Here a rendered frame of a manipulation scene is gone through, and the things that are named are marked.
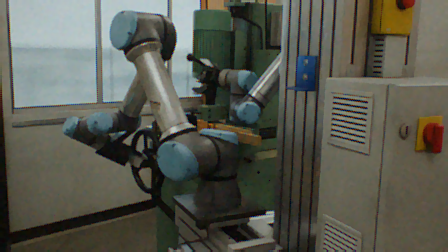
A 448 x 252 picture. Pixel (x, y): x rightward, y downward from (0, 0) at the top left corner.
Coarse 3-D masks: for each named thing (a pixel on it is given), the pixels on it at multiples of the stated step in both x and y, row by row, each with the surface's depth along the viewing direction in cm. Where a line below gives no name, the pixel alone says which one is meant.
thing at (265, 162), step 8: (256, 152) 215; (264, 152) 216; (272, 152) 216; (256, 160) 201; (264, 160) 204; (272, 160) 207; (240, 168) 195; (248, 168) 198; (256, 168) 201; (264, 168) 205; (272, 168) 208; (240, 176) 196; (248, 176) 199; (256, 176) 202
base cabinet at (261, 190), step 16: (272, 176) 209; (176, 192) 206; (192, 192) 196; (256, 192) 204; (272, 192) 210; (160, 208) 219; (272, 208) 212; (160, 224) 220; (160, 240) 222; (176, 240) 209
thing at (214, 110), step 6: (198, 108) 206; (204, 108) 203; (210, 108) 203; (216, 108) 205; (222, 108) 208; (204, 114) 203; (210, 114) 204; (216, 114) 206; (222, 114) 208; (204, 120) 203; (210, 120) 204
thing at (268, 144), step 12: (252, 12) 205; (264, 12) 205; (252, 24) 206; (264, 24) 207; (252, 36) 206; (264, 36) 208; (252, 48) 207; (264, 48) 209; (276, 48) 214; (252, 60) 208; (276, 96) 218; (276, 108) 220; (228, 120) 226; (276, 120) 221; (276, 132) 222; (264, 144) 218; (276, 144) 223
